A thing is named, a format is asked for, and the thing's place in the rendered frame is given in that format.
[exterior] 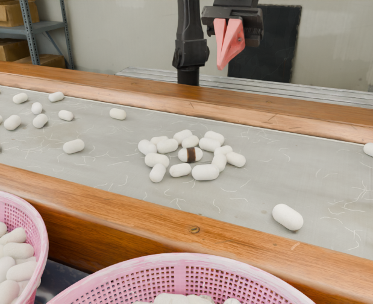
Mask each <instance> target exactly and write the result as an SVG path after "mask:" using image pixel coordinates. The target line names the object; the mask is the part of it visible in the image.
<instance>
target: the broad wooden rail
mask: <svg viewBox="0 0 373 304"><path fill-rule="evenodd" d="M0 86H7V87H14V88H18V89H25V90H32V91H36V92H44V93H56V92H61V93H63V95H64V96H67V97H74V98H81V99H85V100H92V101H99V102H103V103H110V104H118V105H122V106H129V107H136V108H140V109H148V110H155V111H159V112H166V113H173V114H177V115H184V116H192V117H196V118H203V119H210V120H214V121H222V122H229V123H233V124H240V125H247V126H252V127H258V128H265V129H270V130H277V131H284V132H288V133H296V134H300V135H307V136H314V137H318V138H326V139H332V140H337V141H344V142H351V143H355V144H362V145H366V144H367V143H373V109H367V108H361V107H353V106H344V105H338V104H330V103H321V102H316V101H307V100H298V99H293V98H283V97H275V96H269V95H260V94H255V93H246V92H238V91H232V90H223V89H214V88H209V87H200V86H189V85H186V84H177V83H168V82H163V81H154V80H146V79H140V78H131V77H122V76H117V75H108V74H99V73H94V72H85V71H76V70H71V69H62V68H53V67H48V66H39V65H31V64H25V63H16V62H7V61H2V60H0Z"/></svg>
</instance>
